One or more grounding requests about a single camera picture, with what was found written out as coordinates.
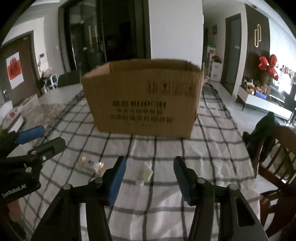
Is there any floral patterned cloth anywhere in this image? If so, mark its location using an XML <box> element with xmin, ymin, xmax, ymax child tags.
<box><xmin>1</xmin><ymin>103</ymin><xmax>66</xmax><ymax>132</ymax></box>

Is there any brown wooden chair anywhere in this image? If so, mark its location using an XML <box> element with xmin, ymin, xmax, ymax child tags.
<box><xmin>257</xmin><ymin>126</ymin><xmax>295</xmax><ymax>237</ymax></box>

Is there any white gold small packet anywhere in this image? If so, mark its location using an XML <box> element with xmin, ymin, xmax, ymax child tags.
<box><xmin>77</xmin><ymin>156</ymin><xmax>104</xmax><ymax>174</ymax></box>

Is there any red paper door poster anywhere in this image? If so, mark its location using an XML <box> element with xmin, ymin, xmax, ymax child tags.
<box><xmin>6</xmin><ymin>52</ymin><xmax>24</xmax><ymax>89</ymax></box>

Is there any dark upholstered chair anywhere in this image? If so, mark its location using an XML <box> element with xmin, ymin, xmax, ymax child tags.
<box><xmin>58</xmin><ymin>70</ymin><xmax>81</xmax><ymax>88</ymax></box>

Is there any dark jacket on chair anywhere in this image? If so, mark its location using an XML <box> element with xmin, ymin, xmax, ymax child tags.
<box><xmin>242</xmin><ymin>111</ymin><xmax>279</xmax><ymax>174</ymax></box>

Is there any white black plaid tablecloth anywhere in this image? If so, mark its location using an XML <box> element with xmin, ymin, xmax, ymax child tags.
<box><xmin>20</xmin><ymin>85</ymin><xmax>259</xmax><ymax>240</ymax></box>

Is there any pale green small packet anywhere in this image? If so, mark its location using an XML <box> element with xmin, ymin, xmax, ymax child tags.
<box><xmin>138</xmin><ymin>167</ymin><xmax>153</xmax><ymax>182</ymax></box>

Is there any white tv cabinet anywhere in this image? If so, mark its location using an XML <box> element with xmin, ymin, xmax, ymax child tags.
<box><xmin>237</xmin><ymin>86</ymin><xmax>292</xmax><ymax>120</ymax></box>

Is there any brown cardboard box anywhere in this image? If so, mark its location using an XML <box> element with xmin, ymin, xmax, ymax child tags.
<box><xmin>81</xmin><ymin>59</ymin><xmax>204</xmax><ymax>138</ymax></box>

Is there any red balloon dog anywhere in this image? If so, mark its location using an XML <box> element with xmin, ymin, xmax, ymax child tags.
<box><xmin>258</xmin><ymin>54</ymin><xmax>279</xmax><ymax>81</ymax></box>

